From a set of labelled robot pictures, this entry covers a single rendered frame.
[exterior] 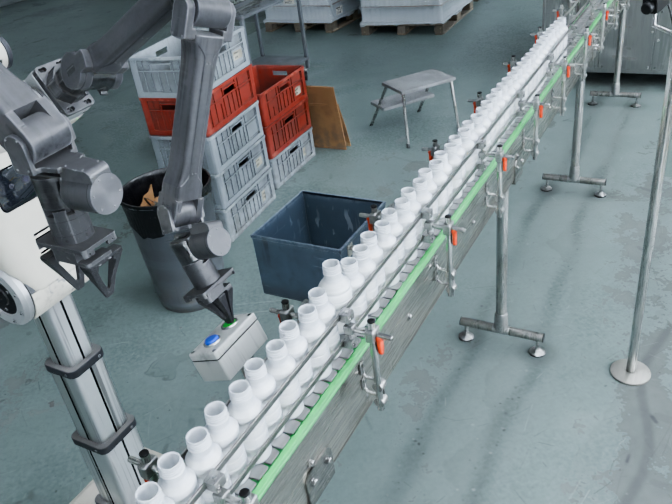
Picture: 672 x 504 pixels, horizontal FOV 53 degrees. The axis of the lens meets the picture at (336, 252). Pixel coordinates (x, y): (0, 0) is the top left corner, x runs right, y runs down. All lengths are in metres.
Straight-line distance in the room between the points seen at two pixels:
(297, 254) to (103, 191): 1.12
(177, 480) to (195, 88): 0.66
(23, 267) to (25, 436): 1.69
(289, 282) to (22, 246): 0.86
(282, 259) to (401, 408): 0.96
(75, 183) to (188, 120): 0.37
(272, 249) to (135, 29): 0.89
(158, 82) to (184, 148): 2.51
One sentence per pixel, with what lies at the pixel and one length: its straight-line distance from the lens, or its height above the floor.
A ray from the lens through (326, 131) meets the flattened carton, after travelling 5.00.
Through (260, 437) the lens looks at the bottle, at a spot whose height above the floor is 1.06.
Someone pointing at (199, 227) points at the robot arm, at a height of 1.35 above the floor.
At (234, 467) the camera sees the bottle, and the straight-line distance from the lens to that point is 1.20.
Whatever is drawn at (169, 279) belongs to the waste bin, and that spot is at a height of 0.22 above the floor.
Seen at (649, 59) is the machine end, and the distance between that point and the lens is 5.89.
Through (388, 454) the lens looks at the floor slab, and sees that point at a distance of 2.58.
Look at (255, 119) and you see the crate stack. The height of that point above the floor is 0.57.
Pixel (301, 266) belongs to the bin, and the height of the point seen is 0.87.
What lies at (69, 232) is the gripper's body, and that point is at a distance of 1.01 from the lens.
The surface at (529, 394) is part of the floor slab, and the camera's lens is 2.80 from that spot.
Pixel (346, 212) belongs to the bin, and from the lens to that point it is 2.22.
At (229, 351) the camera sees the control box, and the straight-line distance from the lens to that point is 1.35.
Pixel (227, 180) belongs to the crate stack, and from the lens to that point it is 3.91.
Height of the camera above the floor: 1.93
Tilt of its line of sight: 31 degrees down
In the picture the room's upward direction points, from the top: 8 degrees counter-clockwise
